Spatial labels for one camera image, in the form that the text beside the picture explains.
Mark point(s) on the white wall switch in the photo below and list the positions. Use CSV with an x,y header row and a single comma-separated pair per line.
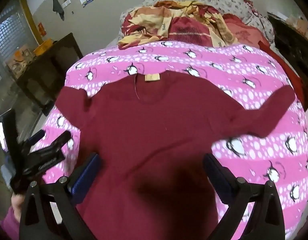
x,y
66,2

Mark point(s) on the red striped garment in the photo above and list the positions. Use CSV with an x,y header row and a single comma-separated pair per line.
x,y
189,31

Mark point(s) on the assorted clutter pile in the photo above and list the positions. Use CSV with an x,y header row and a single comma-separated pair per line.
x,y
298,22

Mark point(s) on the pink red pillow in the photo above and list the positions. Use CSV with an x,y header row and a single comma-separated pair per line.
x,y
244,33

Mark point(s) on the dark wooden chair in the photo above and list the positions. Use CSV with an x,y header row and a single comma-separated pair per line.
x,y
52,75

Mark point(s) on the dark wooden furniture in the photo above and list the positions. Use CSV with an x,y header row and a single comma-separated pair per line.
x,y
293,47

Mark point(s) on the red yellow floral quilt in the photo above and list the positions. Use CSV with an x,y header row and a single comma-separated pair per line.
x,y
149,22

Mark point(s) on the pink penguin print blanket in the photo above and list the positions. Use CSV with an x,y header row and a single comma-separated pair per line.
x,y
256,110

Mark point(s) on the dark hanging cloth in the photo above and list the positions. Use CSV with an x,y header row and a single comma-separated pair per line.
x,y
57,6

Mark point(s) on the person's left forearm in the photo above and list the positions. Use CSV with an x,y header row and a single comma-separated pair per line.
x,y
11,223

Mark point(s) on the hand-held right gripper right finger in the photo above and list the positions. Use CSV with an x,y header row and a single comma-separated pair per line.
x,y
217,177

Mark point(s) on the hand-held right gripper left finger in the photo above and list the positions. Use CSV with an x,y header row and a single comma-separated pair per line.
x,y
86,173

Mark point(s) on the dark red sweater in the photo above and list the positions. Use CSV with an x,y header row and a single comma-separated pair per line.
x,y
149,135

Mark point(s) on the metal grille window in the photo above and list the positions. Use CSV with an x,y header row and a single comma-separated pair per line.
x,y
7,40

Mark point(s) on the red wall sticker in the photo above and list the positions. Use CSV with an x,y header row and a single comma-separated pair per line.
x,y
42,29

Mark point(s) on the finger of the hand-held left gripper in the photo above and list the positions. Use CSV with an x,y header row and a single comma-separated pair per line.
x,y
60,140
36,138

